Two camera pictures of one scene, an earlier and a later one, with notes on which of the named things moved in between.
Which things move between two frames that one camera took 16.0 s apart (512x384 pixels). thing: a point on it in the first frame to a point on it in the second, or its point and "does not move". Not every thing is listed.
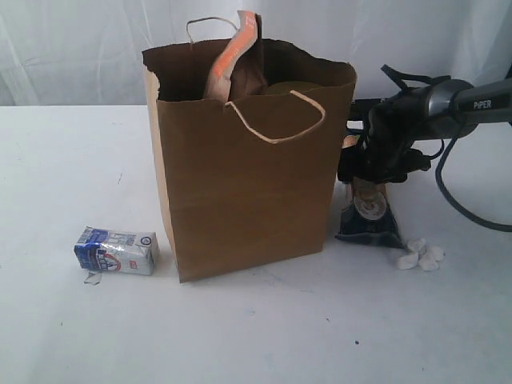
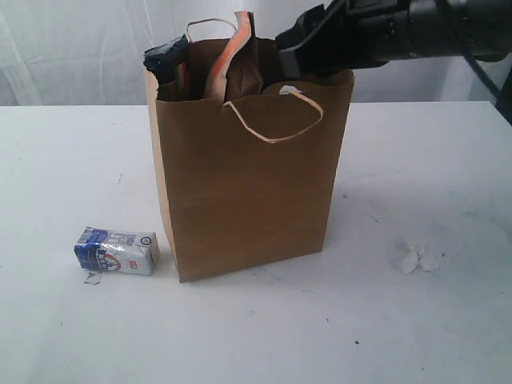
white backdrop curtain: [89, 54] does not move
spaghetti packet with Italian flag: [369, 218] to [170, 64]
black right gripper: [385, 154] to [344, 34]
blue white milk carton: [114, 250] does not move
